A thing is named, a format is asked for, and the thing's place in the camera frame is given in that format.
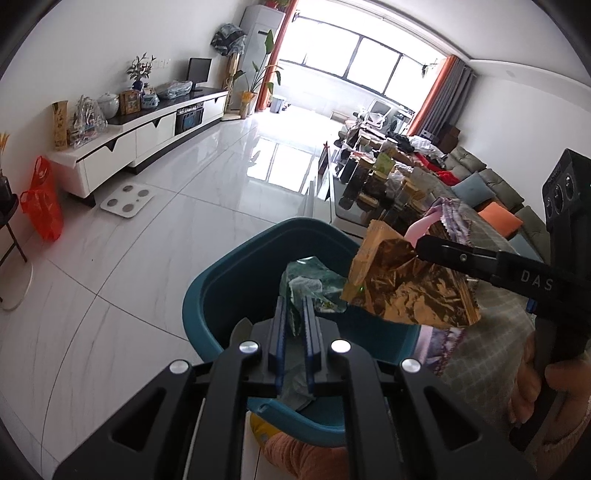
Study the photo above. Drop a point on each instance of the white standing air conditioner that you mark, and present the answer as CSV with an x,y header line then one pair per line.
x,y
258,32

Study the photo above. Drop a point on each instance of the purple patterned wrapper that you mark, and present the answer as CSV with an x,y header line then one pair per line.
x,y
455,212

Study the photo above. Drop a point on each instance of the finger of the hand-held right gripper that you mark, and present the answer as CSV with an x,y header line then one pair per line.
x,y
461,258

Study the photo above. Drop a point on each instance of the white office chair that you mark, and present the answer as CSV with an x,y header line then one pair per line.
x,y
376,115

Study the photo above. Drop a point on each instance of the white black TV cabinet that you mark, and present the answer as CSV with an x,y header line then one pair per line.
x,y
138,138

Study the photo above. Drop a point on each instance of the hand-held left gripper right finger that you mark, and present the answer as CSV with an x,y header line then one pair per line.
x,y
308,344

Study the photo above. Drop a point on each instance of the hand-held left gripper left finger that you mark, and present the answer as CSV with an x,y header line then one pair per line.
x,y
277,344

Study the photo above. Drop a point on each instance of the tall clear plastic bag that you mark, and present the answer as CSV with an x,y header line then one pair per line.
x,y
85,122

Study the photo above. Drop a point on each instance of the purple foil wrapper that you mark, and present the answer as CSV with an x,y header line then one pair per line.
x,y
441,344

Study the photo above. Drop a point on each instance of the dark patterned cloth bundle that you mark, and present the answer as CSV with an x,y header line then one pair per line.
x,y
228,39

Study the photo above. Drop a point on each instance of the person's right hand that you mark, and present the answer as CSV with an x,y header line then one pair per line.
x,y
565,376

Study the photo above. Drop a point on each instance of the wooden picture frame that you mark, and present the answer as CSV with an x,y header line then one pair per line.
x,y
130,102

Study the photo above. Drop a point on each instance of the pile of jars and boxes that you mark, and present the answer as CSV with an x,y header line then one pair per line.
x,y
374,180

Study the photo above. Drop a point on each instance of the glass coffee table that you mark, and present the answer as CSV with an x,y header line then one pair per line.
x,y
332,189

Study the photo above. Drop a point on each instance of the large leafy potted plant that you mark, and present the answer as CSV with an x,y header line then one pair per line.
x,y
256,78

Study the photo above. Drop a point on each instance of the teal plastic bin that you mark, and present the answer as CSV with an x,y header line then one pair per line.
x,y
221,295

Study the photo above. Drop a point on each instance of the tall yellow box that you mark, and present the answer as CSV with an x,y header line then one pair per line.
x,y
60,124

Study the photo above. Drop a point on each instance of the black monitor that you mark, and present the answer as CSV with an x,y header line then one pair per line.
x,y
199,71

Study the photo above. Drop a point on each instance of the orange cushion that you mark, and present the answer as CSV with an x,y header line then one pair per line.
x,y
498,217

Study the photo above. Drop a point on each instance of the black metal plant stand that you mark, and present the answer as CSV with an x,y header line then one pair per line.
x,y
9,217

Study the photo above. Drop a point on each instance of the blue grey cushion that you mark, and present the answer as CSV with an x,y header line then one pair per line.
x,y
528,247
471,187

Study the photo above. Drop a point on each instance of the gold foil wrapper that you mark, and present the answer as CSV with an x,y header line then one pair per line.
x,y
406,290

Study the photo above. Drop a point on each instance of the small plant in blue vase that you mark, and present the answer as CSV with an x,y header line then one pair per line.
x,y
138,69

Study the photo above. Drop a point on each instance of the blue white ceramic jar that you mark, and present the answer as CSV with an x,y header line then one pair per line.
x,y
150,100

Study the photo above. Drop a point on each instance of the orange plastic bag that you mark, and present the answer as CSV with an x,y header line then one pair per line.
x,y
44,203

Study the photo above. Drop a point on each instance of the large window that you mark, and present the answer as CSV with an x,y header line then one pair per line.
x,y
369,50

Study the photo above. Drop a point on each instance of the green plastic wrapper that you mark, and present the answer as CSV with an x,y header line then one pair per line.
x,y
304,281

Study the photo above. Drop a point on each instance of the white clothes pile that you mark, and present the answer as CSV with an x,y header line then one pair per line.
x,y
422,143

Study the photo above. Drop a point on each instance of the orange grey curtain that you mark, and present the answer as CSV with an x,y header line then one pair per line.
x,y
443,92
272,55

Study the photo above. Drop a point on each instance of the flat clear plastic bag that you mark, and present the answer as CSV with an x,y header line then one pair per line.
x,y
175,88

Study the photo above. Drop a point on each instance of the small white bucket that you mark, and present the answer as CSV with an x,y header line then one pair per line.
x,y
277,106

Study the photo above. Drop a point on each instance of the grey green sofa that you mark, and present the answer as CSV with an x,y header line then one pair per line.
x,y
466,161

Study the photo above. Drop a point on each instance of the tall gold ornamental stand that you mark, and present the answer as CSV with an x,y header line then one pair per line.
x,y
231,78

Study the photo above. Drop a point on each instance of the person's pink fleece garment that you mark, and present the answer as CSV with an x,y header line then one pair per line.
x,y
295,457

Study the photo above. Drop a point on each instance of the red cloth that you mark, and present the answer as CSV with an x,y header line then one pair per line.
x,y
443,176

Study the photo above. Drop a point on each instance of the white bathroom scale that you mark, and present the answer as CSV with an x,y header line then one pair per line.
x,y
129,201

